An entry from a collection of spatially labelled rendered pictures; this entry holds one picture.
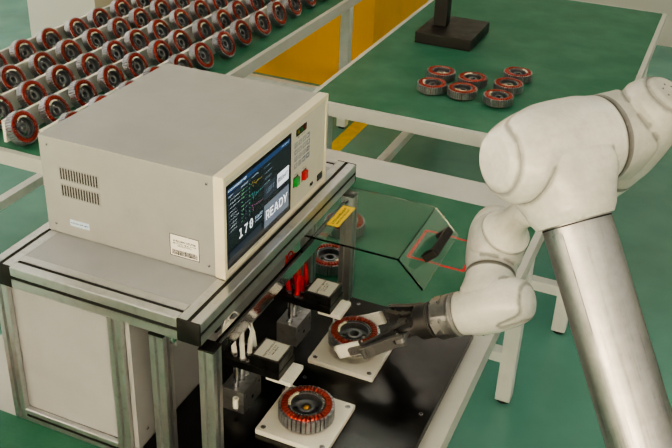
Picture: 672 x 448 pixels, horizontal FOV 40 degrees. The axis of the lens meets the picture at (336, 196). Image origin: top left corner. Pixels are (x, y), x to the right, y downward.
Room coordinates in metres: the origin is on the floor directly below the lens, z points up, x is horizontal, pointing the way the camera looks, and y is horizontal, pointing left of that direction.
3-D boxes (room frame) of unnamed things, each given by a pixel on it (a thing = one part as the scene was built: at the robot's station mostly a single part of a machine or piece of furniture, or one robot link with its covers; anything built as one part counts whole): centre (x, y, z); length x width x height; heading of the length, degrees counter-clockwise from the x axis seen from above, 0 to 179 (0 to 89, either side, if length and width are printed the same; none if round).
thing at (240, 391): (1.45, 0.17, 0.80); 0.07 x 0.05 x 0.06; 158
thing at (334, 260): (2.00, 0.01, 0.77); 0.11 x 0.11 x 0.04
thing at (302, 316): (1.67, 0.08, 0.80); 0.07 x 0.05 x 0.06; 158
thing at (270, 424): (1.39, 0.04, 0.78); 0.15 x 0.15 x 0.01; 68
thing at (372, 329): (1.61, -0.05, 0.82); 0.11 x 0.11 x 0.04
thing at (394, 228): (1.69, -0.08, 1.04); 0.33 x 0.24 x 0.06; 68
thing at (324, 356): (1.62, -0.05, 0.78); 0.15 x 0.15 x 0.01; 68
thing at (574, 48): (3.77, -0.73, 0.37); 1.85 x 1.10 x 0.75; 158
